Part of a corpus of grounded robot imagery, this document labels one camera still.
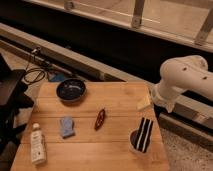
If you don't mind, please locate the blue object behind table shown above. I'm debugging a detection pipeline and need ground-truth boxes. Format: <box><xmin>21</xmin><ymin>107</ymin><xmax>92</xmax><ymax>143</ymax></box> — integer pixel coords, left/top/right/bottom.
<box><xmin>49</xmin><ymin>74</ymin><xmax>66</xmax><ymax>82</ymax></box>

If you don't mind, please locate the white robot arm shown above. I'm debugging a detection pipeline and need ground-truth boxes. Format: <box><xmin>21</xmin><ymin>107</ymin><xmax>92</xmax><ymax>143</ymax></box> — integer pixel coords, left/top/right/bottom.
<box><xmin>137</xmin><ymin>55</ymin><xmax>213</xmax><ymax>113</ymax></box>

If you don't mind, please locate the black equipment stand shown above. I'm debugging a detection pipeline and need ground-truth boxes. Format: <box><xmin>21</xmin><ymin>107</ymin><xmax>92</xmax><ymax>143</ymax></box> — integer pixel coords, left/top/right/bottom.
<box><xmin>0</xmin><ymin>53</ymin><xmax>34</xmax><ymax>155</ymax></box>

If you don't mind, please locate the black cable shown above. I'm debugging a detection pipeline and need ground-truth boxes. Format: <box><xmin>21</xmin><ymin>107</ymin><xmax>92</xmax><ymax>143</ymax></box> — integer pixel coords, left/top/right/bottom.
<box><xmin>22</xmin><ymin>46</ymin><xmax>54</xmax><ymax>85</ymax></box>

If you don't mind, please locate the dark red pepper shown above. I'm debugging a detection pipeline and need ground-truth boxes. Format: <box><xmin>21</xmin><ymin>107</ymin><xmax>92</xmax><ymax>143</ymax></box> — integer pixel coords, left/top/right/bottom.
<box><xmin>94</xmin><ymin>109</ymin><xmax>106</xmax><ymax>130</ymax></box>

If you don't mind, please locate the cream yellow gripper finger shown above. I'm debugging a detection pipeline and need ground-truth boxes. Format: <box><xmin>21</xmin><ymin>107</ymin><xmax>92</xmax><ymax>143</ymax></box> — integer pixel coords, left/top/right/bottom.
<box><xmin>137</xmin><ymin>96</ymin><xmax>152</xmax><ymax>111</ymax></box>

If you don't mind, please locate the white plastic bottle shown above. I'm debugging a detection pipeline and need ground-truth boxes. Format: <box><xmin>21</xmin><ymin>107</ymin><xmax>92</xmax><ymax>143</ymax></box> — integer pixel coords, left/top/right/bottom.
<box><xmin>30</xmin><ymin>123</ymin><xmax>46</xmax><ymax>165</ymax></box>

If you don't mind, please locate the dark blue bowl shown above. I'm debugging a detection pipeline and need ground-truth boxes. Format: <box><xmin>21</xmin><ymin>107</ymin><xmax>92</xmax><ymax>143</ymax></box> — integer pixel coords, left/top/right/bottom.
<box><xmin>56</xmin><ymin>78</ymin><xmax>86</xmax><ymax>102</ymax></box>

